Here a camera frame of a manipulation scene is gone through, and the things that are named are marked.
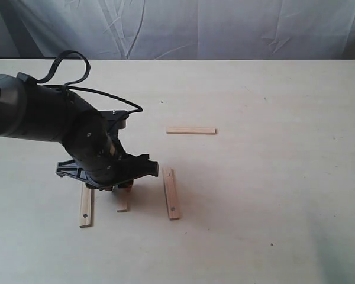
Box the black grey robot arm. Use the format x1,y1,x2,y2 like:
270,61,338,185
0,74,159,190

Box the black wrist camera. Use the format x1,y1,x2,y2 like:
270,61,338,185
100,110,129,132

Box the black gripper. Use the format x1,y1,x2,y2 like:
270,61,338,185
56,138,159,192

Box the white backdrop cloth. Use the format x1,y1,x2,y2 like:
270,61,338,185
0,1,355,60

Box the wooden slat with holes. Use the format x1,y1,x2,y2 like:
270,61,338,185
79,183,94,228
162,167,181,221

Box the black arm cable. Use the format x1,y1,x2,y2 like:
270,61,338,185
37,50,144,114

